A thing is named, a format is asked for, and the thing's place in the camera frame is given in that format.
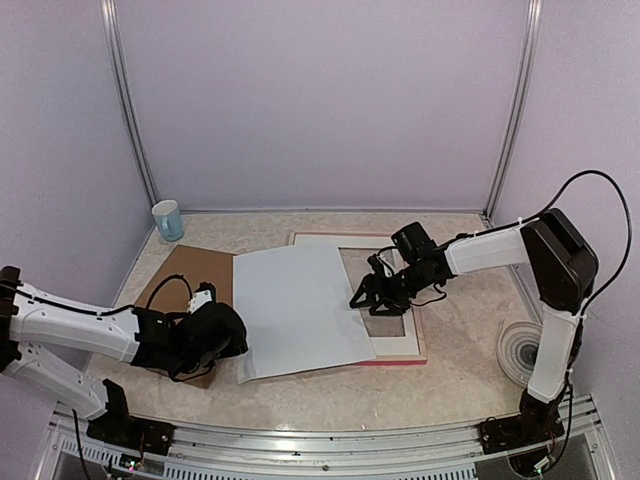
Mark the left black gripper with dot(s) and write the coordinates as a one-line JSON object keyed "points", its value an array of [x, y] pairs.
{"points": [[235, 347]]}

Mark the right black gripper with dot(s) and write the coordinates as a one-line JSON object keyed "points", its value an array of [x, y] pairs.
{"points": [[369, 283]]}

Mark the white mat board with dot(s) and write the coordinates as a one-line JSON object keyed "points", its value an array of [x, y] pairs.
{"points": [[395, 345]]}

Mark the pink wooden picture frame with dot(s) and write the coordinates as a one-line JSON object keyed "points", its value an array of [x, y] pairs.
{"points": [[422, 350]]}

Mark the landscape photo print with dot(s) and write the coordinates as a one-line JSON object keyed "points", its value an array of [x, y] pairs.
{"points": [[294, 302]]}

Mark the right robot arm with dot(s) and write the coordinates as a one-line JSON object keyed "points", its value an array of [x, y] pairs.
{"points": [[562, 265]]}

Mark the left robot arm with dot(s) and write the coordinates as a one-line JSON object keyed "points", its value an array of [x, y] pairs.
{"points": [[32, 320]]}

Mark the brown cardboard backing board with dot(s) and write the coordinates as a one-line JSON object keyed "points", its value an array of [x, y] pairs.
{"points": [[165, 300]]}

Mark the light blue mug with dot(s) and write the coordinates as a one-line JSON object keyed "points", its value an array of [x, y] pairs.
{"points": [[168, 221]]}

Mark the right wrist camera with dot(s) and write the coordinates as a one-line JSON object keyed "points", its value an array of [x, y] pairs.
{"points": [[380, 266]]}

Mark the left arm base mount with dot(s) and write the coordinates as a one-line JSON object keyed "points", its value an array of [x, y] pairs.
{"points": [[118, 427]]}

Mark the front aluminium rail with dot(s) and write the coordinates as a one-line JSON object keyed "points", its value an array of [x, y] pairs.
{"points": [[466, 450]]}

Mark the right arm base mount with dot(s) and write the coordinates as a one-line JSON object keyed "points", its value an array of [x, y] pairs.
{"points": [[535, 422]]}

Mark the right aluminium corner post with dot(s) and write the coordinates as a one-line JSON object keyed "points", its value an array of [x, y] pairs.
{"points": [[517, 108]]}

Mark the aluminium corner post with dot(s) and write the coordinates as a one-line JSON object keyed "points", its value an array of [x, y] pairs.
{"points": [[517, 108], [116, 55]]}

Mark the left aluminium corner post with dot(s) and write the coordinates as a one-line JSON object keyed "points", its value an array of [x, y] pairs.
{"points": [[116, 55]]}

